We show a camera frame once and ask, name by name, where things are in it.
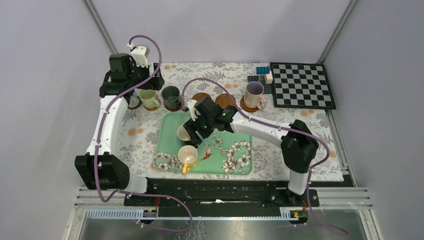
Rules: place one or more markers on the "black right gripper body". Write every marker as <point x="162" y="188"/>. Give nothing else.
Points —
<point x="204" y="126"/>

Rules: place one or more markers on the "light blue mug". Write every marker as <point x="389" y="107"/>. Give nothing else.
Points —
<point x="133" y="100"/>

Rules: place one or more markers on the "pale green mug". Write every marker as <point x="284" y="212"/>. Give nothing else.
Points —
<point x="147" y="96"/>

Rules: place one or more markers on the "dark brown wooden coaster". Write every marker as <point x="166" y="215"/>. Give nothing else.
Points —
<point x="137" y="105"/>

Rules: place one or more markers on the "cream black mug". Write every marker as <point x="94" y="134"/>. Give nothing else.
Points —
<point x="183" y="135"/>

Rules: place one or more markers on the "yellow mug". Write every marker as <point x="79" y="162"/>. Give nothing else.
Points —
<point x="188" y="156"/>

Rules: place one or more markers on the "pink iridescent mug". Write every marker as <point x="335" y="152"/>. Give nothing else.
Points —
<point x="254" y="96"/>

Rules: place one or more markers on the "light brown wooden coaster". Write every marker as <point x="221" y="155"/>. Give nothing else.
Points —
<point x="156" y="103"/>

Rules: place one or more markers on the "dark green mug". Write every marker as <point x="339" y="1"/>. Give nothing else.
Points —
<point x="170" y="91"/>

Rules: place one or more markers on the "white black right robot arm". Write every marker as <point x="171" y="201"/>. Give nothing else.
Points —
<point x="297" y="144"/>

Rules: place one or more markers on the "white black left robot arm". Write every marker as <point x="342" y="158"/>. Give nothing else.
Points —
<point x="100" y="168"/>

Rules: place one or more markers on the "green floral tray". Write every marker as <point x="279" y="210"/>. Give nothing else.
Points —
<point x="222" y="153"/>

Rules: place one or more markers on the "floral tablecloth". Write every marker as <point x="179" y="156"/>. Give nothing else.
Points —
<point x="138" y="136"/>

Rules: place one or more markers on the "grey toy brick baseplate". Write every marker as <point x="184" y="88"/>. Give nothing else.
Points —
<point x="263" y="80"/>

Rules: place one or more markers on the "blue toy brick block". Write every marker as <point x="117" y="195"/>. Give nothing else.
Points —
<point x="262" y="70"/>

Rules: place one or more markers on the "white toy brick block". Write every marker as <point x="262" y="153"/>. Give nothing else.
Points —
<point x="269" y="78"/>

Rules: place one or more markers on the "black white chessboard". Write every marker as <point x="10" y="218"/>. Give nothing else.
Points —
<point x="301" y="85"/>

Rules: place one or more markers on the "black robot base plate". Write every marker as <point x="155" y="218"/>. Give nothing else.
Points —
<point x="194" y="191"/>

